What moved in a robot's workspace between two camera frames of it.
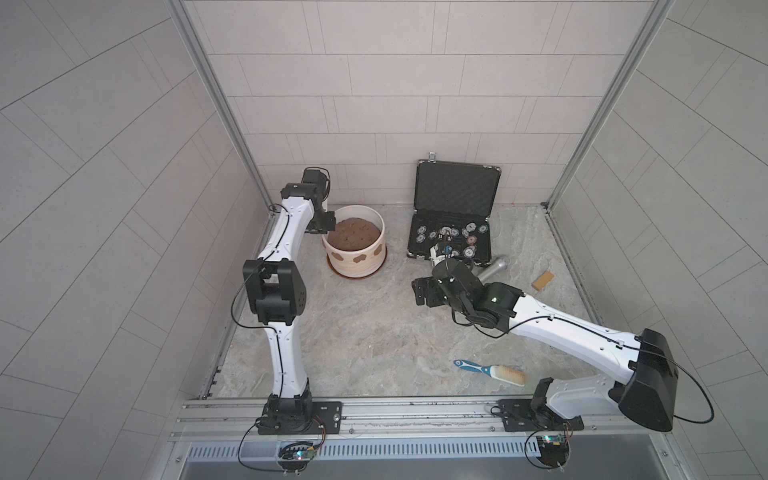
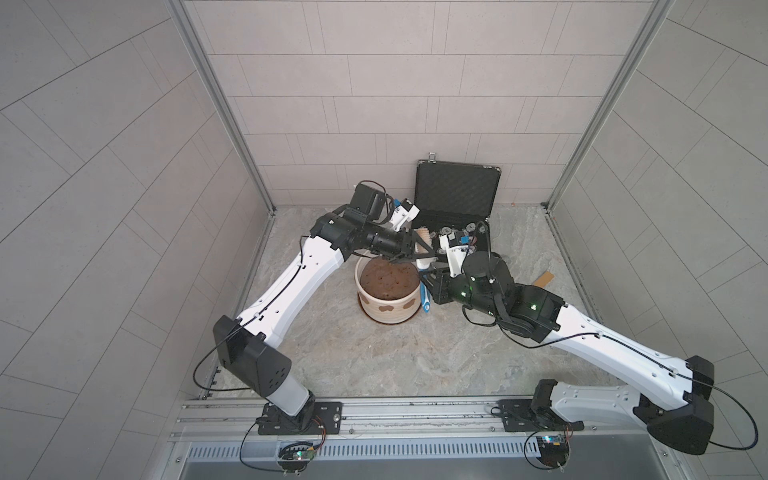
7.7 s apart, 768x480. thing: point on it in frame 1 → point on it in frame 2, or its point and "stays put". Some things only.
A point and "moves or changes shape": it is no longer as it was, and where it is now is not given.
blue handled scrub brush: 502,373 → 423,265
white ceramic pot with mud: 357,247 moves or changes shape
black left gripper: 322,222 → 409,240
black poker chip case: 453,202 stays put
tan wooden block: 542,280 stays put
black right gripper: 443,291 stays put
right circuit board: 554,450 stays put
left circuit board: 295,455 stays put
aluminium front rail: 389,421 stays put
